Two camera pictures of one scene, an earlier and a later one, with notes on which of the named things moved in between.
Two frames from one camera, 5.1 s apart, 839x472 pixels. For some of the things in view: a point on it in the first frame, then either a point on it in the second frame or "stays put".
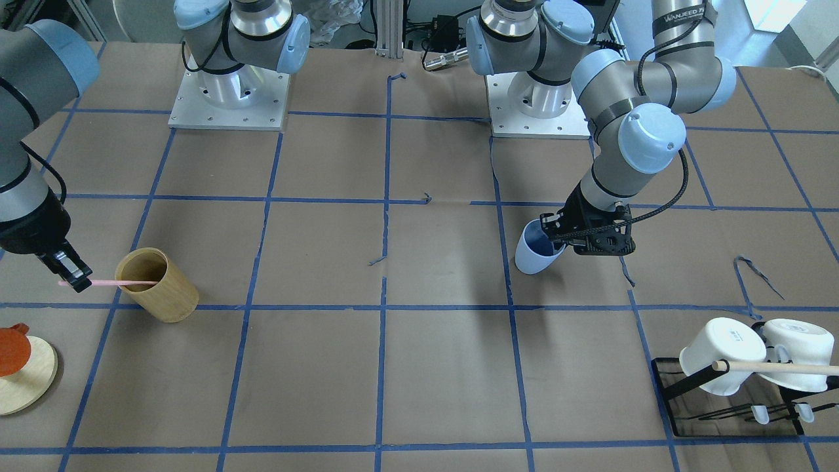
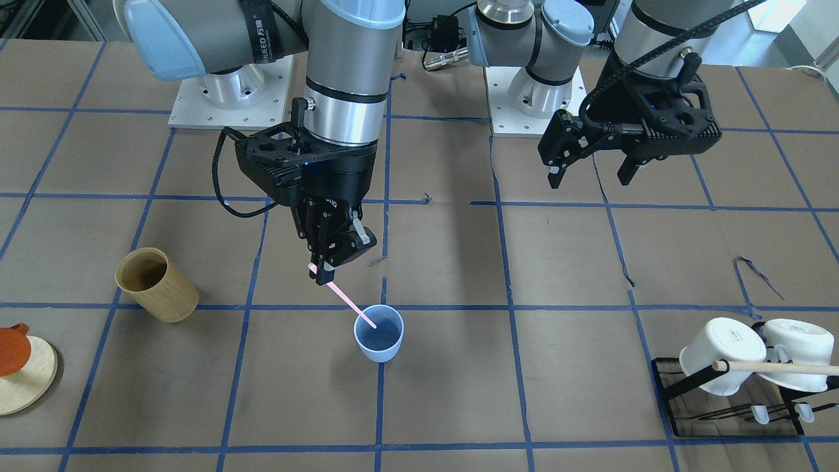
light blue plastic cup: [535, 250] to [381, 344]
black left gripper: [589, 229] to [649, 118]
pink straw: [113, 282] to [312, 268]
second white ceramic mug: [805, 343] stays put
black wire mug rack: [749, 412] stays put
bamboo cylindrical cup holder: [173, 299] stays put
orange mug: [15, 349] stays put
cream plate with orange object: [20, 389] stays put
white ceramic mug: [722, 338] stays put
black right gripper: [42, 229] to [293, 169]
